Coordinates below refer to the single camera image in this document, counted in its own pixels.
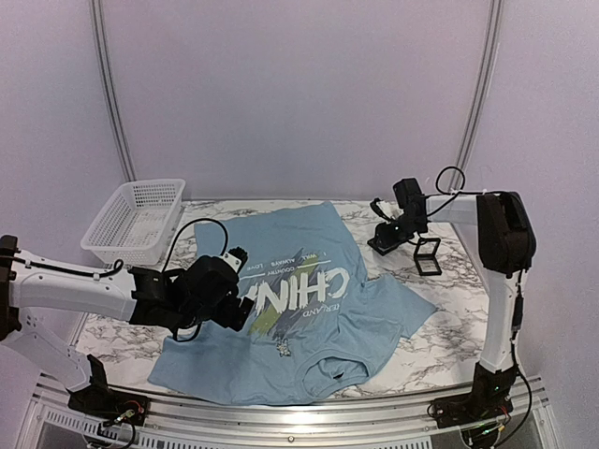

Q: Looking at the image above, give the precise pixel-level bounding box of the aluminium front rail frame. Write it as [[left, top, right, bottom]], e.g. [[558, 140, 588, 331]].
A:
[[18, 369, 558, 449]]

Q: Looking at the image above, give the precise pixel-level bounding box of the right wall aluminium profile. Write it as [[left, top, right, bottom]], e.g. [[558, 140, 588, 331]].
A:
[[456, 0, 504, 170]]

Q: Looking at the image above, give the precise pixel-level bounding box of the open black brooch box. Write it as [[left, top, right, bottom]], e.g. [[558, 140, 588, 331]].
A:
[[367, 237, 401, 256]]

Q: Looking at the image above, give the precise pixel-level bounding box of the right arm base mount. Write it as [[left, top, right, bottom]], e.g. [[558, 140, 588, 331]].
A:
[[428, 363, 518, 428]]

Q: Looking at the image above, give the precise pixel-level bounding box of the black square box lid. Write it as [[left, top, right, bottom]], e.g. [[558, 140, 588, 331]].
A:
[[413, 238, 442, 277]]

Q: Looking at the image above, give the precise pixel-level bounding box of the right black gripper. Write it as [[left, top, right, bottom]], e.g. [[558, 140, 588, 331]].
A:
[[374, 213, 426, 250]]

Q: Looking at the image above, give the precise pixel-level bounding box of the white perforated plastic basket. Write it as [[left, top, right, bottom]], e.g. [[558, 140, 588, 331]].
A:
[[80, 179, 185, 266]]

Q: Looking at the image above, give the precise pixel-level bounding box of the light blue printed t-shirt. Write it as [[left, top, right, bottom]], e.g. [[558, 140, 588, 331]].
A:
[[148, 202, 435, 405]]

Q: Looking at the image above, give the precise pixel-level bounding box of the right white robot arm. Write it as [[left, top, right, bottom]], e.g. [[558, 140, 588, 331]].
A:
[[368, 178, 536, 419]]

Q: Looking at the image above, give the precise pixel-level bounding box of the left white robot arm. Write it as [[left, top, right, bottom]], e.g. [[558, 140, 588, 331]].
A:
[[1, 235, 254, 416]]

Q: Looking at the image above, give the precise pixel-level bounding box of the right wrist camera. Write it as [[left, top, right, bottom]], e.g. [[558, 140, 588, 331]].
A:
[[370, 197, 400, 221]]

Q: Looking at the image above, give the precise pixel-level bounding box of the wall aluminium profile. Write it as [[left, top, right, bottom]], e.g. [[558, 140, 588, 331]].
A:
[[456, 0, 504, 170], [89, 0, 137, 182]]

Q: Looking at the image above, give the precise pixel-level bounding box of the left wall aluminium profile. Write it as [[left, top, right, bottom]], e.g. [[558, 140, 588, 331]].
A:
[[89, 0, 137, 182]]

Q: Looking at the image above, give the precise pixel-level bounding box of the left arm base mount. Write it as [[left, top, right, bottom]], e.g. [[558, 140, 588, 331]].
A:
[[67, 355, 149, 426]]

